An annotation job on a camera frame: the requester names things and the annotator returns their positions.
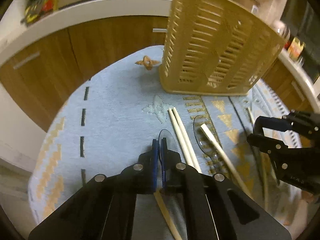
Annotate patterned blue tablecloth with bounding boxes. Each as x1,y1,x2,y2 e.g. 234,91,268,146
28,46,317,238

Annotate red label sauce bottle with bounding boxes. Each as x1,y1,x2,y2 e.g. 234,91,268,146
21,0,58,26

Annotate tan plastic utensil basket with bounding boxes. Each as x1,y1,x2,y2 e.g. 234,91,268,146
159,0,285,96

